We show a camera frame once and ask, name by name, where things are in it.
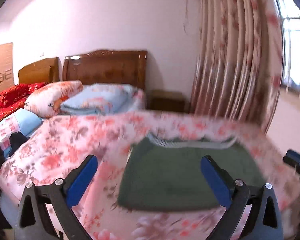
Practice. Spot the light wooden wardrobe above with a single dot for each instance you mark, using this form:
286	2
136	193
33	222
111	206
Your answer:
6	66

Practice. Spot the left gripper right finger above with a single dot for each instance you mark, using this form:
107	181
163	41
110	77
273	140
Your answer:
264	220

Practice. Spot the green and white knit sweater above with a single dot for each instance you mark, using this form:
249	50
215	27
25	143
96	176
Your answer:
165	175

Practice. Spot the dark wooden nightstand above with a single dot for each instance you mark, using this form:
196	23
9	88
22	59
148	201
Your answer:
167	101

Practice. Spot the red blanket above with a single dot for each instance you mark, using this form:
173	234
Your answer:
14	97

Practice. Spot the floral pink curtain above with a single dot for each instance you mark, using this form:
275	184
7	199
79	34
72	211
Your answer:
240	61

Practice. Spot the window with metal bars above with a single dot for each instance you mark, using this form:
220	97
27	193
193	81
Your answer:
290	19

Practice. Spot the orange floral pillow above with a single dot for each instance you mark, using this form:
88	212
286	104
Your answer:
46	101

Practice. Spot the light blue folded cloth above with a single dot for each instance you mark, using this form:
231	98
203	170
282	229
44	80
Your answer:
22	121

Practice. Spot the floral pink bed quilt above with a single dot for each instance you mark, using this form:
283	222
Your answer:
64	141

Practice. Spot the dark wooden headboard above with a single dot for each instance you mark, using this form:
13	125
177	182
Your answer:
107	66

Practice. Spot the folded light blue quilt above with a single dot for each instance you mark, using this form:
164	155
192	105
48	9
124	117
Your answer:
105	99

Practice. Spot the dark garment on bed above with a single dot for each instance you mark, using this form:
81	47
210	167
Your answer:
16	140

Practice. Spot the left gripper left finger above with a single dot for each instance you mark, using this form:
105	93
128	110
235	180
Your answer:
33	220

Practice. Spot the light wooden headboard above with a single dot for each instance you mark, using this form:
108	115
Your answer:
45	70

